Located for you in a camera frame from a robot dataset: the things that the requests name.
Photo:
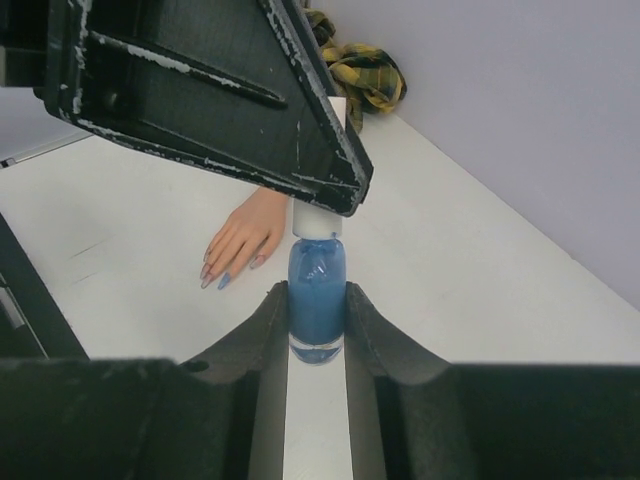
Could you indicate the mannequin hand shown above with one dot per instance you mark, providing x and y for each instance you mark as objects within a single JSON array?
[{"x": 250, "y": 235}]

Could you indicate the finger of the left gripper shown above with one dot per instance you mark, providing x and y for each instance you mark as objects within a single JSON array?
[{"x": 237, "y": 88}]

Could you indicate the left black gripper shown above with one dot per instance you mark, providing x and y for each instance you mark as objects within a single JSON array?
[{"x": 24, "y": 25}]

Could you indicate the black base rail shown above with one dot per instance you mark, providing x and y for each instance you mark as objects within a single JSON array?
[{"x": 32, "y": 325}]

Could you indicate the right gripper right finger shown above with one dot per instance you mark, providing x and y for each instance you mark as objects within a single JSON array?
[{"x": 413, "y": 415}]

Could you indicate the white nail polish cap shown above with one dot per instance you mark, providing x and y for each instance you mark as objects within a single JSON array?
[{"x": 310, "y": 222}]

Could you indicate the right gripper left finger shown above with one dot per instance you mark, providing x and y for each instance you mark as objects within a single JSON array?
[{"x": 220, "y": 415}]

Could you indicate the yellow plaid shirt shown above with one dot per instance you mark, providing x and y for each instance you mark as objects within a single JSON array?
[{"x": 367, "y": 76}]

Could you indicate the blue nail polish bottle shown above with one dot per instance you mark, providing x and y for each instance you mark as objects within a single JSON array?
[{"x": 316, "y": 299}]

